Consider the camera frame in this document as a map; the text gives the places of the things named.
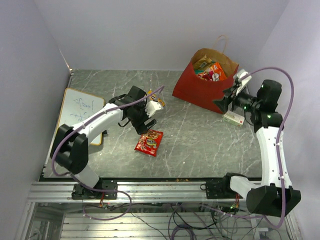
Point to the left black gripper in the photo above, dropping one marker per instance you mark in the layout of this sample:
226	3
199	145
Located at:
140	127

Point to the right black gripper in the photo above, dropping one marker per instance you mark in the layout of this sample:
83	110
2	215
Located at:
223	104

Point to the yellow M&M's bag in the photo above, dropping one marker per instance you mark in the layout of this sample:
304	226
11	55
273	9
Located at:
154	97

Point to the red paper bag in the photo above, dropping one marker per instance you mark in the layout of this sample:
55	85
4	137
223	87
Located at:
200	91

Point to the orange Fox's candy bag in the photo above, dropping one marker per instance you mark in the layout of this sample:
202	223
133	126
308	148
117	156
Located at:
210	74

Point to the small red snack packet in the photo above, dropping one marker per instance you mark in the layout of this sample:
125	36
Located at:
149	142

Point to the orange snack packet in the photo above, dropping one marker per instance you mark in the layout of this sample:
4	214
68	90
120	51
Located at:
223	75

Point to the brown snack pouch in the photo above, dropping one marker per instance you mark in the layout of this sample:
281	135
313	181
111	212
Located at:
203	63

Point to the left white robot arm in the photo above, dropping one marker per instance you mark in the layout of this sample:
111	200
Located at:
70	148

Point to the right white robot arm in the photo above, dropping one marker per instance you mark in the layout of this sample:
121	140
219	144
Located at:
275	195

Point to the small white box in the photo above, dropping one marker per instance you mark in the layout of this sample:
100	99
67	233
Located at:
233	118

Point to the small whiteboard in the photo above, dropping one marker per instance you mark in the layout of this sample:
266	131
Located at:
77	106

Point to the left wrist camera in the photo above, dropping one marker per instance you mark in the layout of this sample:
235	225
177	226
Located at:
152	107

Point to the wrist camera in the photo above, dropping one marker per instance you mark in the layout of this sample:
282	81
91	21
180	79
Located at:
241	79
152	107

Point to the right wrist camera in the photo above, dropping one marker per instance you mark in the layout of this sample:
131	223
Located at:
241	79

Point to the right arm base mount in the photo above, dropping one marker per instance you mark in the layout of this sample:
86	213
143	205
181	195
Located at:
215	188

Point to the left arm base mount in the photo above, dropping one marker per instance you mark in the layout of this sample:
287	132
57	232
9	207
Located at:
105	188

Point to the aluminium rail frame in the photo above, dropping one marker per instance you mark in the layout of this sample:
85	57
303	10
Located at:
145	210

